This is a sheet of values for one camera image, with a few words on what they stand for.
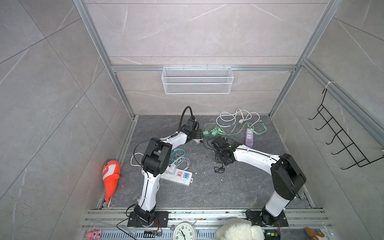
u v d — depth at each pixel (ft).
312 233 2.29
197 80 3.30
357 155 2.00
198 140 3.31
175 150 3.22
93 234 2.21
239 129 3.63
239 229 1.78
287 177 1.54
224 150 2.17
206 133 3.50
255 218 2.39
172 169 2.71
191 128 2.68
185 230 2.21
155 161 1.84
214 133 3.49
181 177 2.81
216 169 2.97
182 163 3.04
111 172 2.74
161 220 2.40
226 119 3.88
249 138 3.40
